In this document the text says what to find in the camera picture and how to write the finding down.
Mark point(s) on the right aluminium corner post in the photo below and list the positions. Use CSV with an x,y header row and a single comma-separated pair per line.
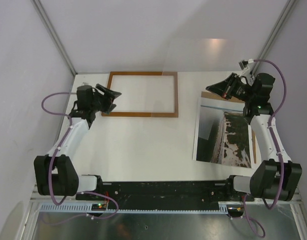
x,y
266,21

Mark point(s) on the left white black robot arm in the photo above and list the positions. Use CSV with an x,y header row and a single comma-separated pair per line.
x,y
55,172

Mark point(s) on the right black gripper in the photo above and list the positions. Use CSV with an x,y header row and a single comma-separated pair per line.
x,y
226,88

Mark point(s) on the left aluminium corner post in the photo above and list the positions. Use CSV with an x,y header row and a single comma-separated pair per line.
x,y
43,15

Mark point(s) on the grey slotted cable duct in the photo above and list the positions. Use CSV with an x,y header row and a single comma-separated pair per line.
x,y
79,207

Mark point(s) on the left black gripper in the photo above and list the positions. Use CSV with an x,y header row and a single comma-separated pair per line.
x,y
108,103

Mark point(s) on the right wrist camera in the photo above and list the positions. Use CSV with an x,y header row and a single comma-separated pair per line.
x,y
245,69

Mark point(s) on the wooden picture frame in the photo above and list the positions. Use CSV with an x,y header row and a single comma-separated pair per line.
x,y
174,114

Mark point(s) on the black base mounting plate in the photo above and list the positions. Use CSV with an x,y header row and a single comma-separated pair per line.
x,y
171,194

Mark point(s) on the aluminium corner post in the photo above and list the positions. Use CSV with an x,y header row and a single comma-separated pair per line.
x,y
43,15
266,21

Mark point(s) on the aluminium front rail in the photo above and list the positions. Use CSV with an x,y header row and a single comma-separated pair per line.
x,y
35,196

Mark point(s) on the brown frame backing board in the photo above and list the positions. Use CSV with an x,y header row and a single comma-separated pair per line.
x,y
253,140

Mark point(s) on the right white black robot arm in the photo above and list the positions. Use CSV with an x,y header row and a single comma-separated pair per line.
x,y
277,177

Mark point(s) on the aerial beach photo print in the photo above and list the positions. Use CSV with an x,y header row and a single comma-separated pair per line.
x,y
223,132

